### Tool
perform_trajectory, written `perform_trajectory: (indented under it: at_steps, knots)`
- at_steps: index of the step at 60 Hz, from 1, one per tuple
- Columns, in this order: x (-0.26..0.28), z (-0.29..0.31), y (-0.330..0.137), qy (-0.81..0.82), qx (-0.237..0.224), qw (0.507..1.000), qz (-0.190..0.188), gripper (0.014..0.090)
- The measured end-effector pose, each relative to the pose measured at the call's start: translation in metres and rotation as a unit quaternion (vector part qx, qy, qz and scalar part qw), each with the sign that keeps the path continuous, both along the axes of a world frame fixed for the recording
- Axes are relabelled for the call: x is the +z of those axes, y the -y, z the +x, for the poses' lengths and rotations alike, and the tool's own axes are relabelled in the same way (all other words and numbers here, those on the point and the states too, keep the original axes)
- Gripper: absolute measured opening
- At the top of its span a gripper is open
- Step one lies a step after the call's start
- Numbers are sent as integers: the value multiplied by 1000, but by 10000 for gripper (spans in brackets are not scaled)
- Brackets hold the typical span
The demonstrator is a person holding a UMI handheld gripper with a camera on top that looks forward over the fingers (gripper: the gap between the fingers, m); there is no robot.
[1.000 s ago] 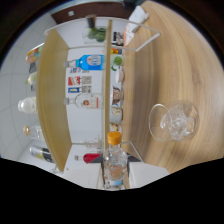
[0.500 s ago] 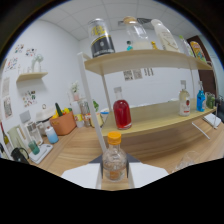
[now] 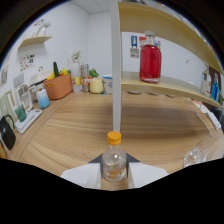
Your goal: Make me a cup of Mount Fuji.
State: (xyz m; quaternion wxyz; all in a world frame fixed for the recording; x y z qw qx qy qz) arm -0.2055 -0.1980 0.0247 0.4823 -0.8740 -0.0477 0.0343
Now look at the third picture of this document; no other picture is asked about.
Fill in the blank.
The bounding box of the red liquid glass bottle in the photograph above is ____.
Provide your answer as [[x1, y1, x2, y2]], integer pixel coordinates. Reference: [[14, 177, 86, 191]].
[[138, 30, 163, 84]]

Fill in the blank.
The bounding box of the white tray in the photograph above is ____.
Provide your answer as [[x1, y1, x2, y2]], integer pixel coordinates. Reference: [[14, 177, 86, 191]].
[[14, 108, 43, 135]]

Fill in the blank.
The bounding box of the clear bottle with orange cap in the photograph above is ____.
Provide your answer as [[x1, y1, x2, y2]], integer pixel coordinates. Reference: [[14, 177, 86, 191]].
[[101, 130, 128, 183]]

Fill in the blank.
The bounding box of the wooden two-tier shelf rack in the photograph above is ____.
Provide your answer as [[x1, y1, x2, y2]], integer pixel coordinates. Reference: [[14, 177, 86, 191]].
[[110, 0, 224, 138]]

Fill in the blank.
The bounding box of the black handbag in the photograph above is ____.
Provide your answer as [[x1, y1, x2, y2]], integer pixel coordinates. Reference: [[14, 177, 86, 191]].
[[0, 114, 17, 151]]

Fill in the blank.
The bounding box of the small green container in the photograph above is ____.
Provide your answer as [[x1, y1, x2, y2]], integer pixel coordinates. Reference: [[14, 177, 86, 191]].
[[14, 104, 28, 123]]

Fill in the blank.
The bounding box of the clear glass with ice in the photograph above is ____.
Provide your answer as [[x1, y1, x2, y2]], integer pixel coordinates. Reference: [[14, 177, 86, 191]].
[[182, 135, 213, 168]]

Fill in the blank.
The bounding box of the orange basket with fruit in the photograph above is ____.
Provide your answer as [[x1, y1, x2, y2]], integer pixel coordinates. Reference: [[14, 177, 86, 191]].
[[43, 61, 73, 101]]

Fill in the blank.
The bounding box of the yellow cup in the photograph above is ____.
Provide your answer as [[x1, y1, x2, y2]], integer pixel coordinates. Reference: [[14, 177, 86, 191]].
[[89, 77, 105, 95]]

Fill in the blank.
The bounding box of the light blue cup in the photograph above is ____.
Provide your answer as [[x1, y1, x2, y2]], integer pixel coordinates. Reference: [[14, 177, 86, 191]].
[[35, 88, 51, 110]]

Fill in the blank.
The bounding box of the white bottle with yellow label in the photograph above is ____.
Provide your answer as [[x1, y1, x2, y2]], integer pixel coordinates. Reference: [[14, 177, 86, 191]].
[[70, 62, 83, 94]]

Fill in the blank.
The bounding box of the green potted plant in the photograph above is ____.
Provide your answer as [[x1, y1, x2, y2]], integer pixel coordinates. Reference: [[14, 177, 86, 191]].
[[88, 68, 100, 79]]

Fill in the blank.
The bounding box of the wooden wall shelf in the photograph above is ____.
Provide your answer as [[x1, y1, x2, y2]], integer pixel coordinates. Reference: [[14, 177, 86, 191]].
[[18, 35, 53, 49]]

